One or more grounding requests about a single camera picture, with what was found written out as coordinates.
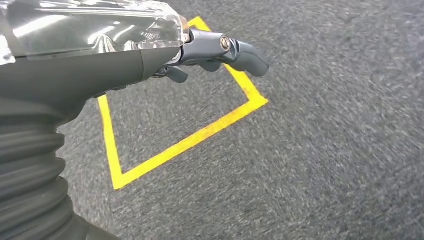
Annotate yellow floor tape square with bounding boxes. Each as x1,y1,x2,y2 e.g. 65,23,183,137
97,15,270,191

